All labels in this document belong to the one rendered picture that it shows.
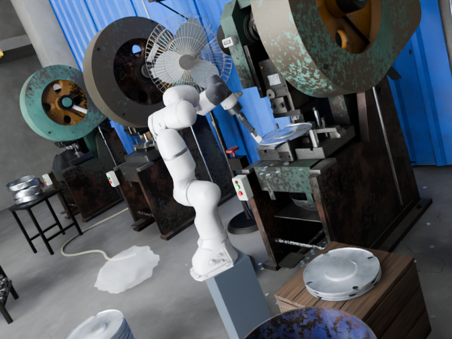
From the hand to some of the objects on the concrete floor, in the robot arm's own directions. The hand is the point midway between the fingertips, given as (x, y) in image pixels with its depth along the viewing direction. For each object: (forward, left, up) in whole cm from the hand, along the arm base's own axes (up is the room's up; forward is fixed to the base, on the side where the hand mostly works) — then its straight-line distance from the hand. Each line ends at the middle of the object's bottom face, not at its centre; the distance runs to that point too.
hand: (256, 136), depth 211 cm
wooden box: (-20, -69, -82) cm, 109 cm away
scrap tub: (-61, -103, -82) cm, 145 cm away
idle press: (+13, +173, -82) cm, 192 cm away
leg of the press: (+46, -26, -82) cm, 98 cm away
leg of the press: (+31, +26, -82) cm, 92 cm away
